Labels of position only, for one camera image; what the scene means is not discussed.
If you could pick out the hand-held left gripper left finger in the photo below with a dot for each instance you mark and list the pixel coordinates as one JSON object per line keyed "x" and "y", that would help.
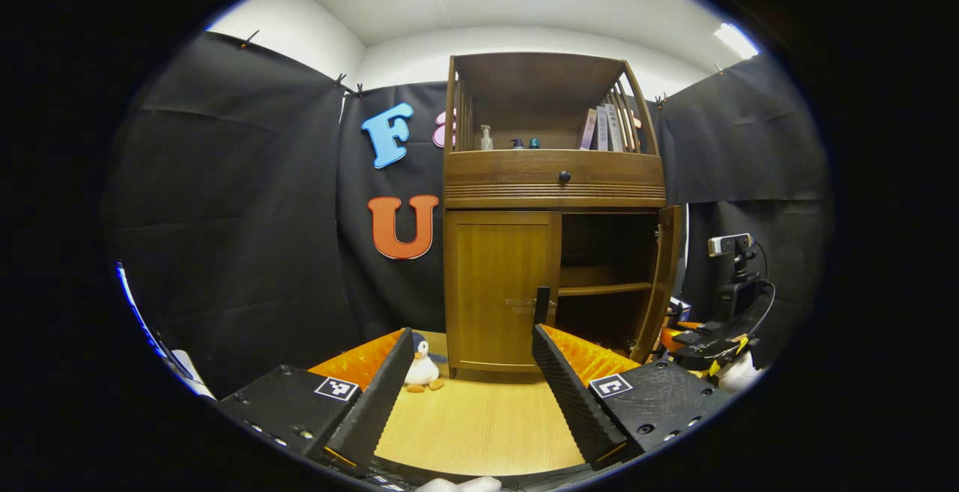
{"x": 378, "y": 402}

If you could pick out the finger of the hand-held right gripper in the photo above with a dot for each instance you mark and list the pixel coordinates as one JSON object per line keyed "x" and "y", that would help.
{"x": 691, "y": 323}
{"x": 670, "y": 338}

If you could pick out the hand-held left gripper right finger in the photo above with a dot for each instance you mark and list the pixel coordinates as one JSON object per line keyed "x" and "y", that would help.
{"x": 573, "y": 402}

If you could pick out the wooden cabinet door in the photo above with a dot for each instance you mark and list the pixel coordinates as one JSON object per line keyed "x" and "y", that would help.
{"x": 663, "y": 275}
{"x": 494, "y": 275}

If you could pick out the wooden double-door shoe cabinet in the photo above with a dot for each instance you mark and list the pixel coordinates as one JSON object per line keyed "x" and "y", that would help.
{"x": 539, "y": 76}

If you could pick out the wooden inner cabinet shelf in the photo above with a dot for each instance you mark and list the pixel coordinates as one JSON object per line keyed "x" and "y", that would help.
{"x": 599, "y": 288}

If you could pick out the wooden cabinet drawer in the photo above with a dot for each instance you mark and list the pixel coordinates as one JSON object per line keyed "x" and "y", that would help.
{"x": 614, "y": 174}

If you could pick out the penguin plush toy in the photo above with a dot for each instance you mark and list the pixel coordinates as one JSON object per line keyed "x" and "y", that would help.
{"x": 421, "y": 365}

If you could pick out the grey book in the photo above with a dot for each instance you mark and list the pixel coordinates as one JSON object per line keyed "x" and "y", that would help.
{"x": 614, "y": 126}

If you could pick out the lavender book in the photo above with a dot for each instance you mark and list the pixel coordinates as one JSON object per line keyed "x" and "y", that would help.
{"x": 601, "y": 129}

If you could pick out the black backdrop cloth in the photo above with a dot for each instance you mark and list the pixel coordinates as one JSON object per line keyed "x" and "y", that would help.
{"x": 247, "y": 215}

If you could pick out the white pump bottle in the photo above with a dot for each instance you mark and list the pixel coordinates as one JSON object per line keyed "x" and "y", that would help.
{"x": 486, "y": 138}

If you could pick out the small ceiling light panel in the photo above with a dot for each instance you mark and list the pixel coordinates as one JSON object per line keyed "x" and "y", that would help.
{"x": 736, "y": 39}

